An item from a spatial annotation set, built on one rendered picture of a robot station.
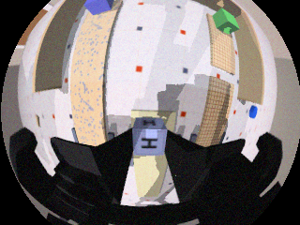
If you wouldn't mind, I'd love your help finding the blue cylinder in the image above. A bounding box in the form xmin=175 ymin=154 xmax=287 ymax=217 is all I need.
xmin=248 ymin=105 xmax=258 ymax=117

